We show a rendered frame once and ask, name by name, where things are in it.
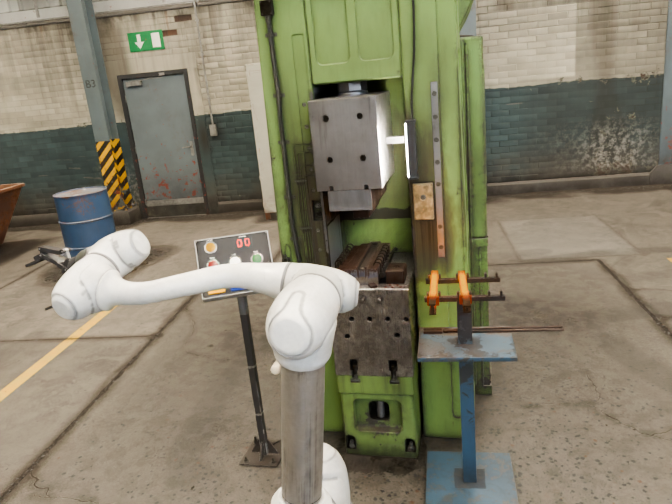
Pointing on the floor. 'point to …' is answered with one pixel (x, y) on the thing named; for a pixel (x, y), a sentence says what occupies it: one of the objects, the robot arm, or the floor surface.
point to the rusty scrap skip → (7, 205)
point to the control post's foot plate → (255, 456)
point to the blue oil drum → (84, 216)
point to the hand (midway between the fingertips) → (41, 285)
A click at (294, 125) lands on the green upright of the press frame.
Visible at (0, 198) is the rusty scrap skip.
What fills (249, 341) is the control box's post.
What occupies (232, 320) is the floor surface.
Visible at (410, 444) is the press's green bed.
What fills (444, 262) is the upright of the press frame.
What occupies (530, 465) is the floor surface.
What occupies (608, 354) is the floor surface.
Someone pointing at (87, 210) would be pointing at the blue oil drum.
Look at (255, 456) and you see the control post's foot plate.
